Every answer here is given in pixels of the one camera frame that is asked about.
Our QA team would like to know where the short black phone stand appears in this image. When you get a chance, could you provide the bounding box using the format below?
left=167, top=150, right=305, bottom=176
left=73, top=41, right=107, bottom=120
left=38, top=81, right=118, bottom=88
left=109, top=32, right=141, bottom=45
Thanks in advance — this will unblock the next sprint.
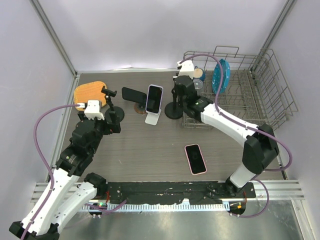
left=101, top=86, right=125, bottom=123

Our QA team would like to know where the tall black phone stand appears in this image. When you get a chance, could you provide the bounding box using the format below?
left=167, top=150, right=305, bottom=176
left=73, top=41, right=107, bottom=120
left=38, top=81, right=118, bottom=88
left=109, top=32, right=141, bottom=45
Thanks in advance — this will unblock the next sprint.
left=164, top=92, right=183, bottom=120

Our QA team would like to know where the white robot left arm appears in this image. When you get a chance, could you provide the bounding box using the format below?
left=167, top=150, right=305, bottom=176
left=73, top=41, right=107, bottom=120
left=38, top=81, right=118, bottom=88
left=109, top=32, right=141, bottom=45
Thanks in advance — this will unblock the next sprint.
left=9, top=110, right=122, bottom=240

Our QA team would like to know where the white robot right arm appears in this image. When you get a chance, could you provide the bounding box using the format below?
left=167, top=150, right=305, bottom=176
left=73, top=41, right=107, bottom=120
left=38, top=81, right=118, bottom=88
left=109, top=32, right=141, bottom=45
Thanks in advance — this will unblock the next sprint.
left=173, top=75, right=279, bottom=198

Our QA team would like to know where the phone in white case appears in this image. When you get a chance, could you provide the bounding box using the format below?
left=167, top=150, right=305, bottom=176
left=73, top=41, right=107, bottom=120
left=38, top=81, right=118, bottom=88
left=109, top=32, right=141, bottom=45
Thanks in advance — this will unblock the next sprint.
left=145, top=84, right=163, bottom=114

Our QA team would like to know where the black phone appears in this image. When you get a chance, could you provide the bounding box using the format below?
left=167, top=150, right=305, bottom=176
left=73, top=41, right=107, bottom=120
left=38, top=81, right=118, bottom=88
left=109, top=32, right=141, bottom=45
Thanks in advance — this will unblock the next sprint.
left=121, top=87, right=147, bottom=104

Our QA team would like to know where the round wooden phone stand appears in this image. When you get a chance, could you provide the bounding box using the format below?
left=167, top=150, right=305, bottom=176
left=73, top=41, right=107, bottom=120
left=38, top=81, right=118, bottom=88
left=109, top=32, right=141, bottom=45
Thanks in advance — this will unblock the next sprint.
left=134, top=103, right=146, bottom=115

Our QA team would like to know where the white folding phone stand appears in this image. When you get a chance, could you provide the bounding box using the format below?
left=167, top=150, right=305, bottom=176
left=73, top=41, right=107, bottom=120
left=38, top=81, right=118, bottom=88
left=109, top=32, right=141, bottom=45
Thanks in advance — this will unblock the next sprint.
left=145, top=112, right=161, bottom=126

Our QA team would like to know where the clear drinking glass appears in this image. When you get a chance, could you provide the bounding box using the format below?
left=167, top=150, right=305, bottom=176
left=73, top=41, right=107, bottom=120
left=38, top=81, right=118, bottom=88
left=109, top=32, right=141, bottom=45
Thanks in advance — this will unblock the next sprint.
left=193, top=78, right=204, bottom=91

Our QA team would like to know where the dark blue ceramic cup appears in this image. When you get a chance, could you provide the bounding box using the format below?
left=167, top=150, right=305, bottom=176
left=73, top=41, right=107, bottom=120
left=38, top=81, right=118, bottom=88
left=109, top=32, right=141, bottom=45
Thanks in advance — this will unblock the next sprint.
left=193, top=66, right=206, bottom=82

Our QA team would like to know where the orange woven mat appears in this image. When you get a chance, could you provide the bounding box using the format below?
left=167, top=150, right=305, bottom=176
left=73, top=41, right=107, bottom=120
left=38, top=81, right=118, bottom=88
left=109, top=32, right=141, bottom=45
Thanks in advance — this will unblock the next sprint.
left=73, top=81, right=107, bottom=107

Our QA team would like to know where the blue polka dot plate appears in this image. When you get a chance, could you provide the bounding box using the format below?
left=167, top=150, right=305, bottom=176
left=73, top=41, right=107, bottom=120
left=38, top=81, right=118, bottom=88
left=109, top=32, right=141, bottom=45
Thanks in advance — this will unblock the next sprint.
left=212, top=59, right=231, bottom=94

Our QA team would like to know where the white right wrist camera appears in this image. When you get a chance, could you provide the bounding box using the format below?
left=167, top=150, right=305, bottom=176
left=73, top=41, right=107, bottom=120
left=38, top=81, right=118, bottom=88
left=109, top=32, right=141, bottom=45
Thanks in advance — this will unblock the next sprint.
left=177, top=60, right=195, bottom=79

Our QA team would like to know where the grey wire dish rack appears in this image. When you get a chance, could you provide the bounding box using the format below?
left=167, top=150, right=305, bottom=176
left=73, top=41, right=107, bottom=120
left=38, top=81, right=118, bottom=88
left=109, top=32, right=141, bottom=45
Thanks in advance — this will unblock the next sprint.
left=183, top=45, right=298, bottom=130

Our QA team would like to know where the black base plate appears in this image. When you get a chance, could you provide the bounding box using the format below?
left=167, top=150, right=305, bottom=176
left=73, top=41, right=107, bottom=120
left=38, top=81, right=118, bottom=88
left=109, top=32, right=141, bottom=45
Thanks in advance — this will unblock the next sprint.
left=108, top=181, right=256, bottom=205

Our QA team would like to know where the grey left corner post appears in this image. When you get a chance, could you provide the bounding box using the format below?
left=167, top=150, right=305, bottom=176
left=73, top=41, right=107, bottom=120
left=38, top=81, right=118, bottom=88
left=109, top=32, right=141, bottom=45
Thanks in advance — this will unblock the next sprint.
left=29, top=0, right=77, bottom=77

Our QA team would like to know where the white cable duct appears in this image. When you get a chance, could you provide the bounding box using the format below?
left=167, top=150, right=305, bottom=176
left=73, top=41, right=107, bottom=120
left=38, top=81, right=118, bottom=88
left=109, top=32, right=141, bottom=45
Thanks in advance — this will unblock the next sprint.
left=73, top=201, right=230, bottom=215

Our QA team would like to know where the aluminium front rail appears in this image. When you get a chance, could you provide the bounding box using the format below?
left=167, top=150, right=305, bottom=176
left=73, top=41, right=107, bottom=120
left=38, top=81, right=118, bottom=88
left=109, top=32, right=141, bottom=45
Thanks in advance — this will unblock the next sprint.
left=30, top=179, right=306, bottom=203

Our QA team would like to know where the grey aluminium corner post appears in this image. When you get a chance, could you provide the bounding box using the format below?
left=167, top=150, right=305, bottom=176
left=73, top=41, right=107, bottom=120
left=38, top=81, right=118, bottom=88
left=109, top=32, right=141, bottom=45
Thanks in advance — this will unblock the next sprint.
left=259, top=0, right=297, bottom=55

